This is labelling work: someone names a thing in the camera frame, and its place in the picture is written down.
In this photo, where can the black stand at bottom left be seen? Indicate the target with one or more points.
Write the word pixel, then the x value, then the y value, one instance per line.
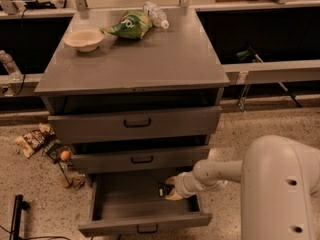
pixel 20 205

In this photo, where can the grey metal drawer cabinet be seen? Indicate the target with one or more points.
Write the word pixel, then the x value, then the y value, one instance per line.
pixel 170 68

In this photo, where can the clear bottle on floor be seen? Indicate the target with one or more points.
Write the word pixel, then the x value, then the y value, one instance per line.
pixel 60 172

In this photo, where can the white paper bowl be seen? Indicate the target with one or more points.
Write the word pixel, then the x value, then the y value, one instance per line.
pixel 84 40

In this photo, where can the clear bottle at left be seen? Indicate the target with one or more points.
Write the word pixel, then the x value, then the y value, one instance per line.
pixel 10 66

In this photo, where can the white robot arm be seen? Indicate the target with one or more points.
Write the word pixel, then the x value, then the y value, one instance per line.
pixel 278 177

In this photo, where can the orange ball on floor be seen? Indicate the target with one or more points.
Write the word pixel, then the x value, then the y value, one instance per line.
pixel 65 155

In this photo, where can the green tool in bin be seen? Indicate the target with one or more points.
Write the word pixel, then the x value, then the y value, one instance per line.
pixel 249 54

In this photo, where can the brown snack bag on floor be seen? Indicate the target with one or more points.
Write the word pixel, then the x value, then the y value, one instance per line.
pixel 34 140

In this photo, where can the grey top drawer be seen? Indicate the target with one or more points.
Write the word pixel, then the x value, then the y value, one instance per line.
pixel 135 125

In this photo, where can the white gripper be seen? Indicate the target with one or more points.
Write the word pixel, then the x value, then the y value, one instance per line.
pixel 180 186

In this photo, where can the grey middle drawer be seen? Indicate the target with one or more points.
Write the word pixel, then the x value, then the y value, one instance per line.
pixel 139 159

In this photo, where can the clear plastic water bottle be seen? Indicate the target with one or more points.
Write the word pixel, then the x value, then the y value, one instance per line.
pixel 156 14

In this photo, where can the dark green snack bag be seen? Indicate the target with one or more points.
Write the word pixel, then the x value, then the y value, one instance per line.
pixel 53 149

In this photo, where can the black chocolate rxbar wrapper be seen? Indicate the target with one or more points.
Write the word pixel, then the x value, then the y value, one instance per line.
pixel 164 189

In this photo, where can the green chip bag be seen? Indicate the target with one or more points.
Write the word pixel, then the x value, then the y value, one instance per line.
pixel 132 25

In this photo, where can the grey drawer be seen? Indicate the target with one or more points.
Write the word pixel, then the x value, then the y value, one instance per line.
pixel 135 125
pixel 129 202
pixel 139 159

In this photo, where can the grey bottom drawer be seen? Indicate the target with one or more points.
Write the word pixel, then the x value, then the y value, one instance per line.
pixel 129 202

